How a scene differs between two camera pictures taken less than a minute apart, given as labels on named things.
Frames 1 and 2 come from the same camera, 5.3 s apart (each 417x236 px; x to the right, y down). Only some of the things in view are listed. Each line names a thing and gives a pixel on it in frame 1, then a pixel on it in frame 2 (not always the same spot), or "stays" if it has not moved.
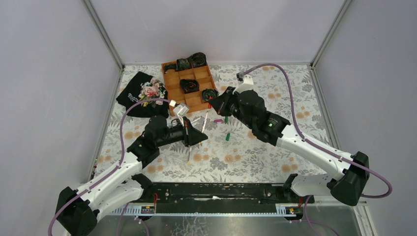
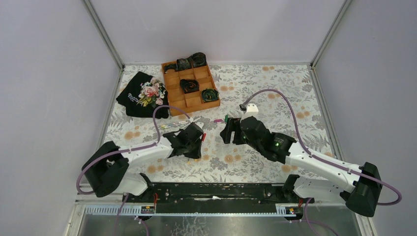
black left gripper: x=187 y=132 to x=195 y=140
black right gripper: x=226 y=103 to x=235 y=131
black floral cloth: x=141 y=86 stays
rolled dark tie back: x=198 y=59 stays
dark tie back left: x=181 y=64 stays
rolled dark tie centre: x=190 y=85 stays
